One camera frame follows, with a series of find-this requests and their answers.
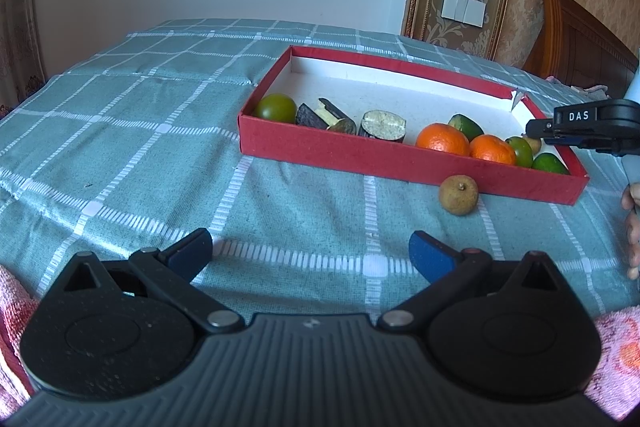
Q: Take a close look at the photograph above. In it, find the green lime wedge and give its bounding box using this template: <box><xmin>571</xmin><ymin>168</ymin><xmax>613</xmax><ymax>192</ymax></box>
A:
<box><xmin>532</xmin><ymin>153</ymin><xmax>570</xmax><ymax>174</ymax></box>
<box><xmin>448</xmin><ymin>114</ymin><xmax>484</xmax><ymax>142</ymax></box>

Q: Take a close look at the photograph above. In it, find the brown longan fruit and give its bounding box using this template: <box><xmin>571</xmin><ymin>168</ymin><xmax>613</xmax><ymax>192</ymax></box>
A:
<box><xmin>438</xmin><ymin>174</ymin><xmax>478</xmax><ymax>216</ymax></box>
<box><xmin>522</xmin><ymin>134</ymin><xmax>541</xmax><ymax>156</ymax></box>

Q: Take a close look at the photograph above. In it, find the orange mandarin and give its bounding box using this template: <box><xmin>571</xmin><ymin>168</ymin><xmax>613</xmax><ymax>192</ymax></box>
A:
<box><xmin>416</xmin><ymin>124</ymin><xmax>471</xmax><ymax>157</ymax></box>
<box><xmin>470</xmin><ymin>134</ymin><xmax>516</xmax><ymax>166</ymax></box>

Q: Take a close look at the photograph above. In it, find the dark sugarcane piece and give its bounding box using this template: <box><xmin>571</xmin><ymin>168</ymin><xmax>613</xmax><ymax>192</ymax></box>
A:
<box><xmin>295</xmin><ymin>98</ymin><xmax>357</xmax><ymax>135</ymax></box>
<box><xmin>358</xmin><ymin>109</ymin><xmax>407</xmax><ymax>143</ymax></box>

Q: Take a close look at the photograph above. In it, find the green round tomato fruit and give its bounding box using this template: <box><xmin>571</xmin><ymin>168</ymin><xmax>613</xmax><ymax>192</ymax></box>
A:
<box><xmin>506</xmin><ymin>136</ymin><xmax>534</xmax><ymax>168</ymax></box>

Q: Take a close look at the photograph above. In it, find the person right hand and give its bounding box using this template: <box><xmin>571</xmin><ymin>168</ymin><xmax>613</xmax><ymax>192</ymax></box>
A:
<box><xmin>620</xmin><ymin>183</ymin><xmax>640</xmax><ymax>280</ymax></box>

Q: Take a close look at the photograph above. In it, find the crumpled cloth by headboard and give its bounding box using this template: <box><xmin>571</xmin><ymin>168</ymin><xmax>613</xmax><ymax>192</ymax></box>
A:
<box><xmin>545</xmin><ymin>76</ymin><xmax>610</xmax><ymax>101</ymax></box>

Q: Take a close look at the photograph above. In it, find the white electric kettle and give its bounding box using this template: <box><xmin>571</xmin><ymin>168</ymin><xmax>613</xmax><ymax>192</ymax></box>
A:
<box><xmin>624</xmin><ymin>64</ymin><xmax>640</xmax><ymax>103</ymax></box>

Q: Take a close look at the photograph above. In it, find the wooden headboard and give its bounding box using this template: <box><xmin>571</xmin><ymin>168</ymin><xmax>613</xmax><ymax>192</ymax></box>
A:
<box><xmin>523</xmin><ymin>0</ymin><xmax>639</xmax><ymax>98</ymax></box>

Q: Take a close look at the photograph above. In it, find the green plaid bed sheet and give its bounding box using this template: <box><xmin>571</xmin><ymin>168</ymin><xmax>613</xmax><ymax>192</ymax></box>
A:
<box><xmin>1</xmin><ymin>18</ymin><xmax>639</xmax><ymax>315</ymax></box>

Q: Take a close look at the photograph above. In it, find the pink floral towel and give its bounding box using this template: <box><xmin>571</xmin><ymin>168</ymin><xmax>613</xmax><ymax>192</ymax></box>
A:
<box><xmin>1</xmin><ymin>268</ymin><xmax>639</xmax><ymax>421</ymax></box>

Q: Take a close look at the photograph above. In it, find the red shallow cardboard box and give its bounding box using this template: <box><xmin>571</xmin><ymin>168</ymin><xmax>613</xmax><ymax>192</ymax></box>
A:
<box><xmin>238</xmin><ymin>46</ymin><xmax>589</xmax><ymax>205</ymax></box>

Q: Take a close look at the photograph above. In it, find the floral curtain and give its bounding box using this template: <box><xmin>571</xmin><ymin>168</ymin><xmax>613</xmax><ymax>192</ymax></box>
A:
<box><xmin>1</xmin><ymin>0</ymin><xmax>47</xmax><ymax>117</ymax></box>

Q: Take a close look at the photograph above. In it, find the white wall switch panel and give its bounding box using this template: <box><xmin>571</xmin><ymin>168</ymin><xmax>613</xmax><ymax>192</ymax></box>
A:
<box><xmin>442</xmin><ymin>0</ymin><xmax>486</xmax><ymax>28</ymax></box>

